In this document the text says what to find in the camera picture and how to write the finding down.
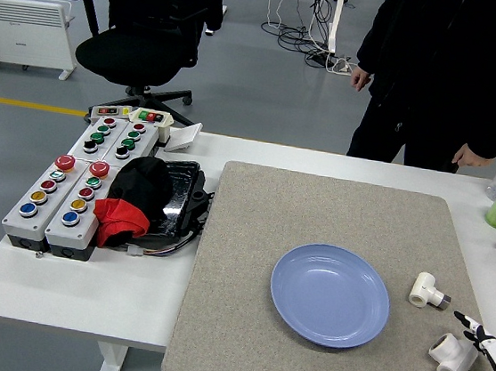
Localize white green-red push switch box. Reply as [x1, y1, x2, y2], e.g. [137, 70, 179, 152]
[126, 106, 175, 144]

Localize person's right hand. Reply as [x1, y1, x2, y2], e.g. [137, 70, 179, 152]
[347, 65, 373, 93]

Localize black floor cable bundle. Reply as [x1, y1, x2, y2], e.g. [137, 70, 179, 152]
[256, 0, 345, 71]

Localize white hanging cable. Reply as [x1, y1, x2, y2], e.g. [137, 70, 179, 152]
[265, 0, 288, 32]

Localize white wall switch plate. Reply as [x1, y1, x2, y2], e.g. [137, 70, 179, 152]
[163, 118, 204, 156]

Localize grey-brown mat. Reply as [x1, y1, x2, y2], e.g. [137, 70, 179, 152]
[160, 155, 496, 371]

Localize red cloth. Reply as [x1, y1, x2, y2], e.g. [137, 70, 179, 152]
[89, 196, 153, 254]

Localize person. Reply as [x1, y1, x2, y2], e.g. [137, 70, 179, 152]
[343, 0, 496, 179]

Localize white panel heater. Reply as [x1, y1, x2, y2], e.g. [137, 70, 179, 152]
[0, 0, 85, 83]

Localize grey four-button control box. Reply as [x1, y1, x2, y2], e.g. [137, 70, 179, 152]
[67, 111, 130, 166]
[103, 117, 163, 172]

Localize white tee pipe metal end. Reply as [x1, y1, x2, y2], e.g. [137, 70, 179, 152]
[407, 270, 454, 312]

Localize white table leg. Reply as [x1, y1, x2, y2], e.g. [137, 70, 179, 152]
[94, 342, 130, 371]

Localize blue round plate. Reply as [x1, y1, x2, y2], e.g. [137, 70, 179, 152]
[263, 238, 397, 355]

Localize black cloth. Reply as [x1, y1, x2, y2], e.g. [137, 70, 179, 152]
[100, 151, 178, 256]

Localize small grey rocker switch box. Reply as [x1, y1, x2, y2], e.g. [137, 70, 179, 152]
[86, 102, 133, 127]

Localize white table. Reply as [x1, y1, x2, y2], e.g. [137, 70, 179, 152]
[0, 107, 496, 371]

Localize large white tee pipe fitting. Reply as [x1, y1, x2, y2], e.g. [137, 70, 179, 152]
[426, 330, 481, 371]

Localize grey emergency-stop button box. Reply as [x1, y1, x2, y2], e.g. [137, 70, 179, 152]
[41, 155, 121, 264]
[0, 148, 92, 259]

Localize person's left hand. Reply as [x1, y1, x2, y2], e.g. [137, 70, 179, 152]
[450, 141, 496, 173]

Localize wire bundle with white connector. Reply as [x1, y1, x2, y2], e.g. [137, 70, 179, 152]
[126, 221, 204, 265]

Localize black plastic tray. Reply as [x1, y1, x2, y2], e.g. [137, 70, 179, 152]
[133, 154, 220, 256]

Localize white desk leg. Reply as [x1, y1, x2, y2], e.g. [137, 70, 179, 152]
[324, 0, 346, 56]

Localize black office chair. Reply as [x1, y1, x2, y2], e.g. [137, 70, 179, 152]
[49, 0, 228, 132]

